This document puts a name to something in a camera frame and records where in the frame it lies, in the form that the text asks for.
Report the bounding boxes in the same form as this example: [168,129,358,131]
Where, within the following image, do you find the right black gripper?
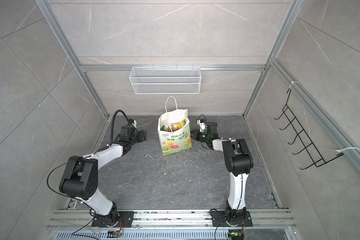
[187,130,210,143]

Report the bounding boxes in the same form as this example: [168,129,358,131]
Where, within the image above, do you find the white floral paper bag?
[158,96,193,156]

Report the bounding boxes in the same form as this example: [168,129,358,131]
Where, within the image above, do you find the yellow green snack bag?
[168,119,187,132]

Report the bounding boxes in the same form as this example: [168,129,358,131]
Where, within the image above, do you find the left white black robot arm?
[59,124,147,227]

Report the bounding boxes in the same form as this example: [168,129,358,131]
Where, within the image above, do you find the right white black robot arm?
[191,119,254,226]

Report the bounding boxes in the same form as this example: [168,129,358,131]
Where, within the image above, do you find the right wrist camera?
[198,119,208,133]

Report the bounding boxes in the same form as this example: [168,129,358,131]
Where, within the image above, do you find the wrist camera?
[128,119,137,128]
[198,119,208,133]

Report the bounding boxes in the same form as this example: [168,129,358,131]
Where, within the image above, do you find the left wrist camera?
[128,119,137,128]

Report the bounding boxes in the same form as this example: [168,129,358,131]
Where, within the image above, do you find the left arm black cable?
[109,109,131,146]

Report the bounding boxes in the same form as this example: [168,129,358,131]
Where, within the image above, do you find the white wire mesh basket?
[129,67,202,95]

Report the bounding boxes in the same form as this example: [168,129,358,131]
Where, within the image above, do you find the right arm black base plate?
[209,209,253,228]

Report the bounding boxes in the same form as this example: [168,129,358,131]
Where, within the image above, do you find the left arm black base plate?
[91,211,135,228]

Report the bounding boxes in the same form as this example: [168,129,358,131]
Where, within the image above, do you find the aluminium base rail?
[46,208,298,231]

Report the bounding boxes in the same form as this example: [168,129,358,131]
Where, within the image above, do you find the black wire hook rack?
[274,89,344,170]

